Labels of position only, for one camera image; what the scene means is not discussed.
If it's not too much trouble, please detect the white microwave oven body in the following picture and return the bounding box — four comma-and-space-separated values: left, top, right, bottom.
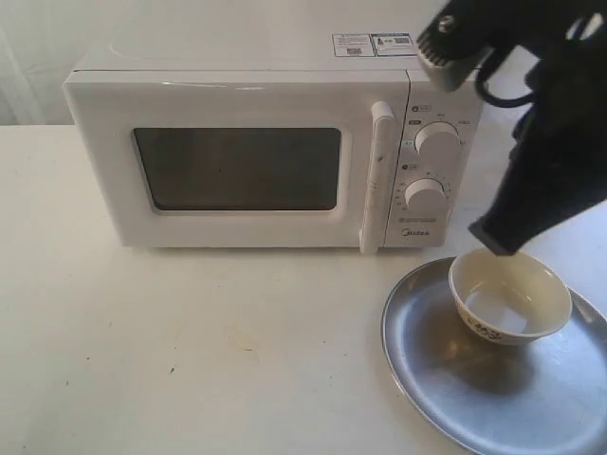
73, 9, 489, 250

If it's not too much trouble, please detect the lower white control knob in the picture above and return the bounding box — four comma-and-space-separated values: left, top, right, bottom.
404, 178, 447, 213

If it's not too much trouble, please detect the upper white control knob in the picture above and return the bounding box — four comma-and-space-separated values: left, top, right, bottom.
414, 121, 463, 162

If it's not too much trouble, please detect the cream ceramic bowl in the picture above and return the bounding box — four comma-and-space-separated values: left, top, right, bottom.
448, 249, 573, 346

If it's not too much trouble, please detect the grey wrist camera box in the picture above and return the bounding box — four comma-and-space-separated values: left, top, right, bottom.
416, 16, 492, 94

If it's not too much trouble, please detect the round stainless steel tray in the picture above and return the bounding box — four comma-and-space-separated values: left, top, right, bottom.
381, 258, 606, 454

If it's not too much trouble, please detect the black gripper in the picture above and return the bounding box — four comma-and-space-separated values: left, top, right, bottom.
427, 1, 606, 256

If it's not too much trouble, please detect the black camera cable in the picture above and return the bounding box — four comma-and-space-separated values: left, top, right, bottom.
472, 45, 540, 108

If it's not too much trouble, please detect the white control knob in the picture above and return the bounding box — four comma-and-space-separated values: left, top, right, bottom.
414, 121, 463, 162
404, 178, 447, 213

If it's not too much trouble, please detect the white printed paper label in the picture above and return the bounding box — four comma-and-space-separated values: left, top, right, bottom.
332, 32, 415, 58

